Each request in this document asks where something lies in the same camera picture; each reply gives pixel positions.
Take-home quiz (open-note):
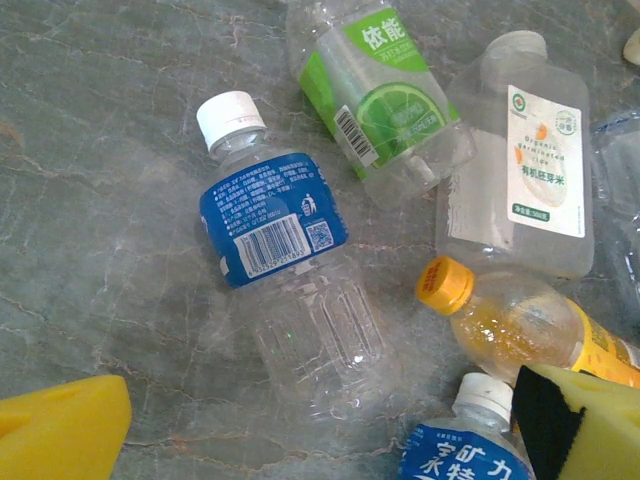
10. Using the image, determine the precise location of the square clear bottle white label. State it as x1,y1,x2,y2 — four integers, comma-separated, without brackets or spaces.
434,29,596,281

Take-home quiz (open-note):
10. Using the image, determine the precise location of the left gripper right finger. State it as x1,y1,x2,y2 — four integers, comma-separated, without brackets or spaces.
512,363,640,480

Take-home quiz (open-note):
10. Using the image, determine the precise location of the blue label bottle white cap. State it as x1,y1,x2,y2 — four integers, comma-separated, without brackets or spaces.
397,372,536,480
195,90,401,424

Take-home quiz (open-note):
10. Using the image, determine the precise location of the crushed clear bluish bottle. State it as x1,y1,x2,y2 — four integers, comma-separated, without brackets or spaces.
589,109,640,331

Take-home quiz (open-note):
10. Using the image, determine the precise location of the green lime label clear bottle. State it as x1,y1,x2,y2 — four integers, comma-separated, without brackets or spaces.
285,0,477,210

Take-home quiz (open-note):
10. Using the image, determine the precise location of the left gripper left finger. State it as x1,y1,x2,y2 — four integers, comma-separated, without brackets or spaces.
0,374,133,480

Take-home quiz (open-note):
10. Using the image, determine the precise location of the orange juice bottle yellow cap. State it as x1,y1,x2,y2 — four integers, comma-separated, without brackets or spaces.
415,255,640,389

